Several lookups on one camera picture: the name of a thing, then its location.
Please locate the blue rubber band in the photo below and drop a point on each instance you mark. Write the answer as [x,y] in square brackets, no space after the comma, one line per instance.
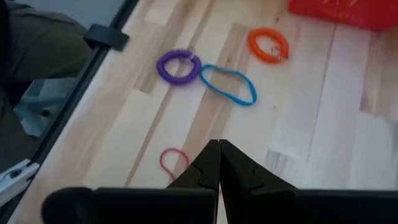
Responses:
[217,90]

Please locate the light grey chair base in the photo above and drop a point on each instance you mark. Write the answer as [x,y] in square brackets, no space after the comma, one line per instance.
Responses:
[34,102]

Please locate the purple coil wristband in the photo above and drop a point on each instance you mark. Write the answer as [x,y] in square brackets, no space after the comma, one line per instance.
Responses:
[160,70]

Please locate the black table edge clamp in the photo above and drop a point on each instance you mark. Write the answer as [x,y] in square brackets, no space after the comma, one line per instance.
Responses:
[105,36]

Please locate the black aluminium table frame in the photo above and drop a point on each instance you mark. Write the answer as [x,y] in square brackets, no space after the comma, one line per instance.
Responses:
[77,84]

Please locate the red rubber band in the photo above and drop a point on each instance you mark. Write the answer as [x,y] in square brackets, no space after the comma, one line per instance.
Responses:
[174,149]

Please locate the silver aluminium bracket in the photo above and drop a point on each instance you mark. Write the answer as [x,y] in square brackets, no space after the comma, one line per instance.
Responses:
[18,180]

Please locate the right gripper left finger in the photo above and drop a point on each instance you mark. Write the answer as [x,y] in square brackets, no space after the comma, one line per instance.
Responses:
[205,168]

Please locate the red orange coil wristband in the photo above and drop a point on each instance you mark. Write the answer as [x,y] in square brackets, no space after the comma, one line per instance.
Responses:
[253,49]

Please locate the person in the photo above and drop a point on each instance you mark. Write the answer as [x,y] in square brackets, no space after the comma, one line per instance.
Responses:
[37,46]

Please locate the red plastic basket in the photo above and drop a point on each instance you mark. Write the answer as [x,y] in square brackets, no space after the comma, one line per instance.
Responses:
[342,12]

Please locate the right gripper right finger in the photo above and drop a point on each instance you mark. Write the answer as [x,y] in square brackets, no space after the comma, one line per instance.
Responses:
[239,174]

